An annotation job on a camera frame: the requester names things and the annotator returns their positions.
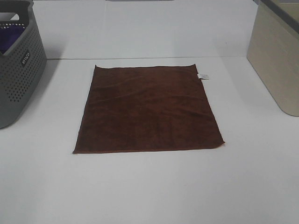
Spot purple cloth in basket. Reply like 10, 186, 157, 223
0, 25, 25, 54

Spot grey perforated laundry basket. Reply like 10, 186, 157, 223
0, 0, 47, 128

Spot beige storage bin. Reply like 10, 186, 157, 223
247, 0, 299, 116

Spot brown towel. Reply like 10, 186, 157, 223
73, 65, 224, 154

